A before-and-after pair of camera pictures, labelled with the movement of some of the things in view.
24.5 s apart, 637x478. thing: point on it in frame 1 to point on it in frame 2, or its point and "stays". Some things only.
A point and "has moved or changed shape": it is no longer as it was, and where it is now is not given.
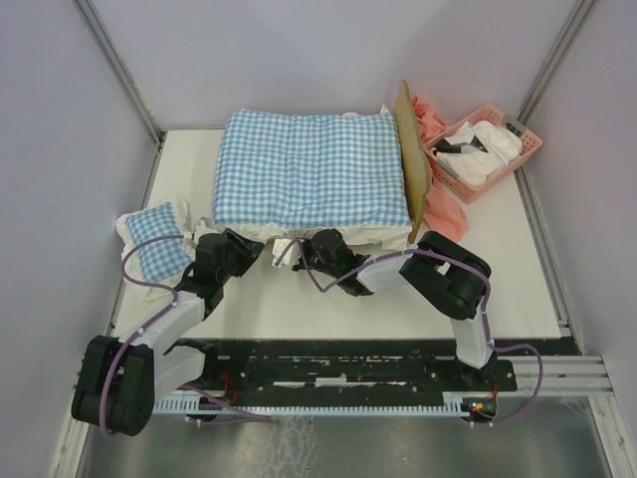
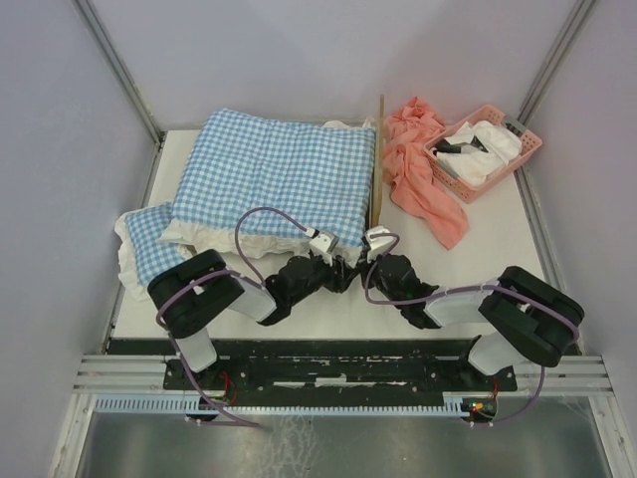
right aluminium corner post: (552, 64) stays
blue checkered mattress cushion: (294, 174) has moved or changed shape
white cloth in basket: (501, 143) stays
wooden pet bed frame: (413, 154) to (377, 173)
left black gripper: (247, 249) to (338, 281)
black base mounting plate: (267, 366) stays
